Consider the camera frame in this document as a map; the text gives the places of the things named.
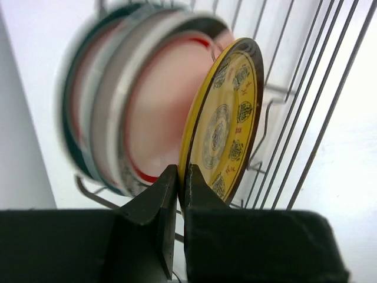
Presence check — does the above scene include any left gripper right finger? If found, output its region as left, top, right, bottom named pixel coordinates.
left=184, top=164, right=233, bottom=282

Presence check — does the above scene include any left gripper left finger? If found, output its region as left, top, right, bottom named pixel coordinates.
left=110, top=165, right=178, bottom=280

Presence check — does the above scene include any yellow patterned plate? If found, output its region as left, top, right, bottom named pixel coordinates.
left=178, top=37, right=264, bottom=204

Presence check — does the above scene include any white plate teal rim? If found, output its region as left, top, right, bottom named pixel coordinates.
left=57, top=2, right=145, bottom=194

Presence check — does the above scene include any white plate red rim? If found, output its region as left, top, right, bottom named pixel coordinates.
left=120, top=29, right=235, bottom=192

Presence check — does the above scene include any white plate grey rim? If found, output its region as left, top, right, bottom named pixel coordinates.
left=80, top=6, right=228, bottom=196

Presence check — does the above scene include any wire dish rack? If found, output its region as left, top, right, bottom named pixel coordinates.
left=75, top=0, right=377, bottom=212

